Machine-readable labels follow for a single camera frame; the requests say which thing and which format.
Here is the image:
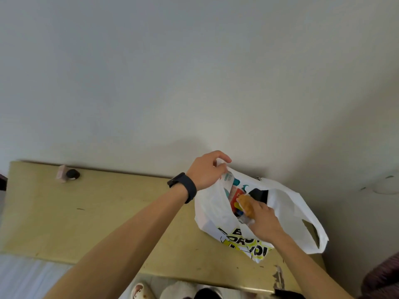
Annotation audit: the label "person's left hand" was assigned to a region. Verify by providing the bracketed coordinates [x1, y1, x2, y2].
[186, 150, 232, 192]

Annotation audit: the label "person's right hand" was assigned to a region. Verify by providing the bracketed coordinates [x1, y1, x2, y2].
[248, 201, 286, 243]

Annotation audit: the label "white box with teal circle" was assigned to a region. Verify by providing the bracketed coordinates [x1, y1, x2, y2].
[223, 171, 241, 196]

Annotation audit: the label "orange clear applicator tube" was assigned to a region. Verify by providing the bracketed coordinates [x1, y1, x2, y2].
[236, 194, 256, 219]

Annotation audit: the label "black pouch with green label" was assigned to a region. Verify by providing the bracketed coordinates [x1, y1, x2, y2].
[248, 188, 269, 204]

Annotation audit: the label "red bottle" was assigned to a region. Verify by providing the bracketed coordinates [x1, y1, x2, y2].
[230, 187, 245, 215]

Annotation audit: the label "white plastic bag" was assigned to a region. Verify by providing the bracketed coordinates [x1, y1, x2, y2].
[194, 158, 330, 264]

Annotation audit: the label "light wooden cabinet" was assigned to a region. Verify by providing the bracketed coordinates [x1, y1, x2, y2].
[0, 161, 326, 295]

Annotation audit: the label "person's left forearm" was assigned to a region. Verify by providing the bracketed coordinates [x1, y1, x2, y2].
[43, 183, 189, 299]

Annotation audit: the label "person's right forearm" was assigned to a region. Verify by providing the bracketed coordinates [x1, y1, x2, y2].
[271, 232, 355, 299]

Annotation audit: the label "black smartwatch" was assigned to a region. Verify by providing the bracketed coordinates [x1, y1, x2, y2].
[167, 172, 197, 204]

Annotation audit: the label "black shorts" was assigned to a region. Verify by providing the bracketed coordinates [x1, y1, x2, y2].
[193, 288, 224, 299]

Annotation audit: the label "cream and purple curtain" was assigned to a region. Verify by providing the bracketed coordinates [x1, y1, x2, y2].
[358, 252, 399, 299]

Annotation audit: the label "cream spotted left slipper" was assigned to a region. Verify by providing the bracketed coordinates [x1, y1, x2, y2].
[131, 282, 156, 299]

